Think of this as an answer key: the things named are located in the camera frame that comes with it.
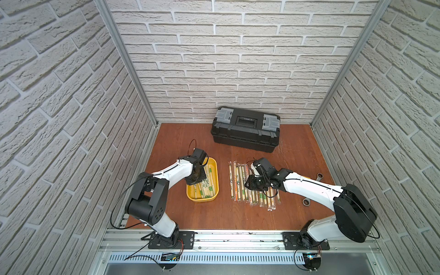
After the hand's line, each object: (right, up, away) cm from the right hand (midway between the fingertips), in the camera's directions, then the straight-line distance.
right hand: (248, 185), depth 85 cm
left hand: (-25, +3, +6) cm, 26 cm away
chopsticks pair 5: (+4, -6, +1) cm, 7 cm away
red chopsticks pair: (+12, -9, 0) cm, 15 cm away
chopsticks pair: (-8, +1, +7) cm, 11 cm away
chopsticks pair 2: (-5, 0, +7) cm, 8 cm away
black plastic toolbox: (+5, +29, +8) cm, 31 cm away
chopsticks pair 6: (+9, -7, 0) cm, 11 cm away
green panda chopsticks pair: (+16, -7, +2) cm, 18 cm away
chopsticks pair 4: (+1, -6, +2) cm, 7 cm away
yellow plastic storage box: (-30, -3, +2) cm, 30 cm away
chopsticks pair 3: (-1, +4, +10) cm, 10 cm away
